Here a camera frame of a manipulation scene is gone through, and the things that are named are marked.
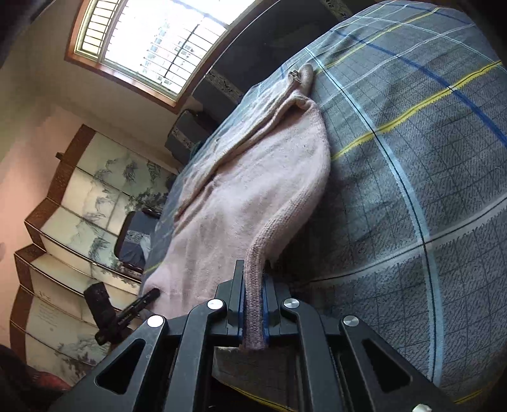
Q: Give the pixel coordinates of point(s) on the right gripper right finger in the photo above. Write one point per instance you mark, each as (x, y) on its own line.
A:
(343, 364)

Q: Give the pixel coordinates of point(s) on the blue plaid bed sheet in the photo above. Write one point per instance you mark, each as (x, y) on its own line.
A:
(410, 231)

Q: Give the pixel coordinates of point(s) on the dark sofa backrest cushion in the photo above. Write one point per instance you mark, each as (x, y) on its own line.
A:
(261, 48)

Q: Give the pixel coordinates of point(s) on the large wooden framed window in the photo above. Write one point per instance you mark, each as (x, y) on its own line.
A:
(158, 49)

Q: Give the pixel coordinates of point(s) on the pink knitted sweater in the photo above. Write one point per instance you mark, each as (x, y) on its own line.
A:
(244, 197)

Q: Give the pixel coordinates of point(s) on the dark armchair cushion by window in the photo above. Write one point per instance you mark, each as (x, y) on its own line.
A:
(188, 134)

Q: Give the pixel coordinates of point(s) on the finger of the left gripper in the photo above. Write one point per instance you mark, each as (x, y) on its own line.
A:
(140, 302)

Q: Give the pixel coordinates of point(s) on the painted landscape folding screen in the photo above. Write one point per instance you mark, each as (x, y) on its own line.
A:
(76, 232)

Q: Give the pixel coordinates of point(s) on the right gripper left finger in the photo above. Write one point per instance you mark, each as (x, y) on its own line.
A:
(165, 364)

